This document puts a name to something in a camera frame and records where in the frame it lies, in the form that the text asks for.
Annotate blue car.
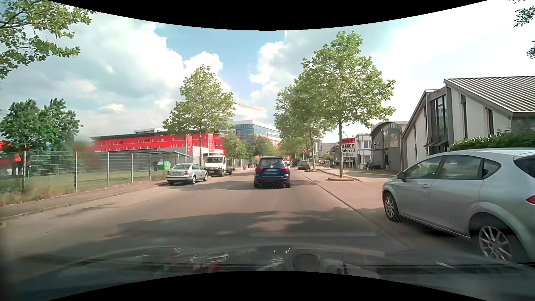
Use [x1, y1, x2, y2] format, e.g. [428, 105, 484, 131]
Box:
[254, 156, 291, 189]

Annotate glass office building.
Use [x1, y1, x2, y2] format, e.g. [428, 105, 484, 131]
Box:
[219, 120, 281, 148]

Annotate white flatbed truck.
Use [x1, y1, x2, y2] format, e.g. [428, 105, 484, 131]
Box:
[204, 155, 233, 177]

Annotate grey asphalt road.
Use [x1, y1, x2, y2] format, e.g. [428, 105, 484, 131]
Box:
[0, 167, 481, 268]

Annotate tall green tree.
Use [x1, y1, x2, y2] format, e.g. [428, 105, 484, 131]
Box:
[162, 65, 236, 167]

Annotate red and white billboard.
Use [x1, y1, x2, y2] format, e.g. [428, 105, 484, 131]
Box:
[341, 137, 357, 169]

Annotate silver saloon car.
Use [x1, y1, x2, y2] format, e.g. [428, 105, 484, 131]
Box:
[166, 162, 209, 186]

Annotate row of trees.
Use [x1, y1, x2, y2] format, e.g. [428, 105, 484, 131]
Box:
[274, 30, 396, 178]

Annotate red and grey building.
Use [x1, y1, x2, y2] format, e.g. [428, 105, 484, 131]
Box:
[0, 130, 226, 166]

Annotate car's own bonnet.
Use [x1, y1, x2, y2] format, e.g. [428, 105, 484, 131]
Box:
[8, 245, 535, 300]

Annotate dark curved-roof building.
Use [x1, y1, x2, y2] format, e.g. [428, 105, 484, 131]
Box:
[369, 121, 408, 172]

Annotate silver hatchback car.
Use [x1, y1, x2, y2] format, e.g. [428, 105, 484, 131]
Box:
[381, 147, 535, 264]

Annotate white building with grey roof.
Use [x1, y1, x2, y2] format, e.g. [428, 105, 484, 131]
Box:
[401, 76, 535, 169]

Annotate green hedge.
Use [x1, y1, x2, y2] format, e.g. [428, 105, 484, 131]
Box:
[448, 130, 535, 152]

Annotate green tree behind fence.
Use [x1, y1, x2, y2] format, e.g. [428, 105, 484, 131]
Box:
[0, 98, 83, 176]

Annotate overhanging tree branches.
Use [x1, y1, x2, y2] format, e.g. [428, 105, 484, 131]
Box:
[0, 0, 93, 80]

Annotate wire mesh fence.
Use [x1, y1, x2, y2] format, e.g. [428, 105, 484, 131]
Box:
[0, 149, 193, 195]

